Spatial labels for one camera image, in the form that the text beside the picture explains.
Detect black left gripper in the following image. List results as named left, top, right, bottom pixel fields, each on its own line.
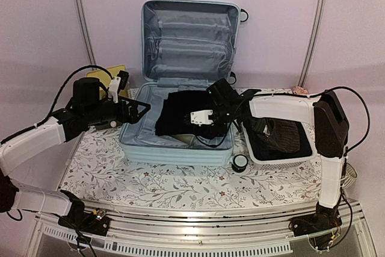
left=85, top=95, right=151, bottom=125

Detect yellow white drawer organizer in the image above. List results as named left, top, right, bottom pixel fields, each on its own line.
left=85, top=64, right=126, bottom=88

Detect gold cap glass bottle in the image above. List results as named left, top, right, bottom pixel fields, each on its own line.
left=173, top=134, right=196, bottom=146

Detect black trousers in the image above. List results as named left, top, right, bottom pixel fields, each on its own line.
left=155, top=90, right=227, bottom=140

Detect dark navy garment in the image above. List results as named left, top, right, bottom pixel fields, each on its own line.
left=245, top=122, right=313, bottom=161

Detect white plastic mesh basket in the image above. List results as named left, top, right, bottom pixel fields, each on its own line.
left=242, top=122, right=316, bottom=170

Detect black striped garment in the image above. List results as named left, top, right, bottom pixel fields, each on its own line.
left=250, top=117, right=300, bottom=153

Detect light blue hard-shell suitcase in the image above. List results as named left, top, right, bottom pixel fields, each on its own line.
left=119, top=0, right=241, bottom=166

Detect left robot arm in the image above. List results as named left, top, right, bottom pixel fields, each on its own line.
left=1, top=76, right=151, bottom=229

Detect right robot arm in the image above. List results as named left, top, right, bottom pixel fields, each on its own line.
left=191, top=79, right=351, bottom=237

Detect floral white tablecloth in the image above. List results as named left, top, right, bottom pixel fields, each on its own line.
left=61, top=129, right=321, bottom=211

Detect patterned small bowl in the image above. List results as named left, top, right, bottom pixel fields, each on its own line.
left=292, top=85, right=309, bottom=95

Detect striped woven cup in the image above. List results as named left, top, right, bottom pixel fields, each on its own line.
left=343, top=164, right=357, bottom=190

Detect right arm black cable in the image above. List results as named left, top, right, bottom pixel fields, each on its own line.
left=195, top=130, right=229, bottom=149

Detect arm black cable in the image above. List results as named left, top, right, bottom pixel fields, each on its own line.
left=45, top=64, right=114, bottom=125
left=195, top=130, right=229, bottom=149

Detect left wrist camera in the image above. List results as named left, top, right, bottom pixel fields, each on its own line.
left=108, top=70, right=129, bottom=103

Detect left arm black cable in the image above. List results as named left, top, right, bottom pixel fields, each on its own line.
left=45, top=64, right=114, bottom=125

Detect aluminium front rail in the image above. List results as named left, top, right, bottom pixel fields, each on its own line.
left=32, top=198, right=371, bottom=255

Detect right wall aluminium post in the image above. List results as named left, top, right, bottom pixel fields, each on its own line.
left=298, top=0, right=326, bottom=87

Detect wall aluminium post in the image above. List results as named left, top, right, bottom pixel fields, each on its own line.
left=298, top=0, right=326, bottom=87
left=73, top=0, right=96, bottom=65

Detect left wall aluminium post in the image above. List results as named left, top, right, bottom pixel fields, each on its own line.
left=73, top=0, right=96, bottom=65

